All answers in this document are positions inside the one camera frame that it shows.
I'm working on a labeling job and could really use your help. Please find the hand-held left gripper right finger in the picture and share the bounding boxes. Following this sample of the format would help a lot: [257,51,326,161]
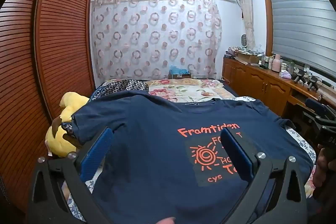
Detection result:
[220,127,309,224]

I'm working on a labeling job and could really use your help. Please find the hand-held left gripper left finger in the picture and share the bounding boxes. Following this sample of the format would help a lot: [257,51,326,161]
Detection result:
[28,126,116,224]

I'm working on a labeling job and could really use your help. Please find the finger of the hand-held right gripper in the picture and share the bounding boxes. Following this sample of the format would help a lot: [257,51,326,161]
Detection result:
[304,97,332,119]

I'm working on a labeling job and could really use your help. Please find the navy printed t-shirt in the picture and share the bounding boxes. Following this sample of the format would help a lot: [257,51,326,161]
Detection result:
[71,93,314,224]

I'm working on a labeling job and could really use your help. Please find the person's right hand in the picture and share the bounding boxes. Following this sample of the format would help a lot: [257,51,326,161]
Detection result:
[312,144,336,199]

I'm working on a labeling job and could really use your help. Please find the blue floral white bedsheet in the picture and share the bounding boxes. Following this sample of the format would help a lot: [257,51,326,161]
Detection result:
[62,95,318,223]

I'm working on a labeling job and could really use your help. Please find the yellow plush toy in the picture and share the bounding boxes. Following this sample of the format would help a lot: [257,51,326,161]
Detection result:
[45,92,91,159]

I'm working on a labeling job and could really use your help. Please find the pink thermos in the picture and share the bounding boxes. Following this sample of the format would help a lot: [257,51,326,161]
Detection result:
[272,54,282,73]

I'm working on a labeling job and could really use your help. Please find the row of small bottles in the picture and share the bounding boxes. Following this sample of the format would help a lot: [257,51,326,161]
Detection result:
[259,55,273,69]

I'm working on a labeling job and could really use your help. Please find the wooden sideboard cabinet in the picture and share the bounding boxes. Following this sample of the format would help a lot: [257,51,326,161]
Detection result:
[223,56,336,119]

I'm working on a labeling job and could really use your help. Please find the dark circle-print pillow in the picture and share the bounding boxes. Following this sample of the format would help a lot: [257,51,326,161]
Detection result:
[91,79,150,102]

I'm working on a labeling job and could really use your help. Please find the cream floral blanket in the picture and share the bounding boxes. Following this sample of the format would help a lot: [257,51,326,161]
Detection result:
[146,79,240,104]

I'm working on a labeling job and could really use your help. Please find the grey window blind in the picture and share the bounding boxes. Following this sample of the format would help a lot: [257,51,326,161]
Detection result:
[268,0,336,71]

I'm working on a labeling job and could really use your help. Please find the large cardboard box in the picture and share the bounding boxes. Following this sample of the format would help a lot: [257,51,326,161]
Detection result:
[235,52,260,64]

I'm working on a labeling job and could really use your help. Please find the blue plastic bag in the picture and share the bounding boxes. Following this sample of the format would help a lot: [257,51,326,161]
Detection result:
[169,64,191,75]

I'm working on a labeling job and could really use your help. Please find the wooden louvered wardrobe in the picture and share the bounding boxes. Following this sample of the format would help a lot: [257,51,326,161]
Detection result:
[0,0,95,214]

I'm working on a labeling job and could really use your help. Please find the beige window curtain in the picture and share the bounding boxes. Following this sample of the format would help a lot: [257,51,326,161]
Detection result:
[236,0,256,50]

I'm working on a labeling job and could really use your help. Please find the circle-print sheer curtain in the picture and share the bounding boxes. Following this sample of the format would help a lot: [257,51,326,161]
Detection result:
[91,0,223,80]

